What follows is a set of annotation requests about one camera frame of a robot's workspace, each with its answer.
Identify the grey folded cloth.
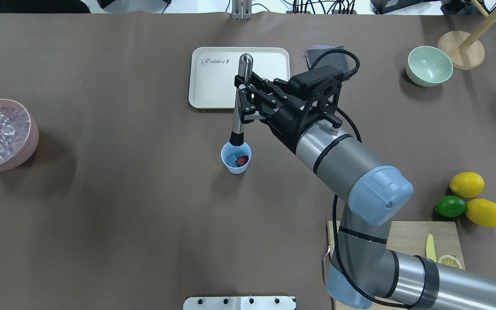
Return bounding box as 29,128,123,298
305,44,350,72

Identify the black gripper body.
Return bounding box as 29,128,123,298
268,65,344,143

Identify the wooden glass stand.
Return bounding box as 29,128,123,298
437,0,496,70

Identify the green lime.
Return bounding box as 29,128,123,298
434,195,467,218

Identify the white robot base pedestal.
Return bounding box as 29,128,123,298
183,296,297,310

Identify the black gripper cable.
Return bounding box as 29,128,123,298
309,49,421,308

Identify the yellow plastic knife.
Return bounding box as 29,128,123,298
425,234,437,262

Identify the light blue plastic cup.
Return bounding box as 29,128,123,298
220,143,252,174

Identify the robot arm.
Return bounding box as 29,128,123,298
230,63,496,310

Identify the wooden cutting board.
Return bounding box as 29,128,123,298
326,220,466,310

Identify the mint green bowl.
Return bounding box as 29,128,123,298
406,46,453,87

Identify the pink bowl of ice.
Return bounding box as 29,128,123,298
0,99,39,171

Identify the lemon slice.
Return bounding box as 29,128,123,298
437,254,463,269

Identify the cream serving tray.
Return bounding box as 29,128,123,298
188,47,291,109

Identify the yellow lemon near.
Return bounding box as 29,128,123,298
465,198,496,227

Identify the red strawberry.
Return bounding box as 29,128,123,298
236,155,250,167

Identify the steel muddler with black tip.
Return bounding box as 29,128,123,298
229,53,253,146

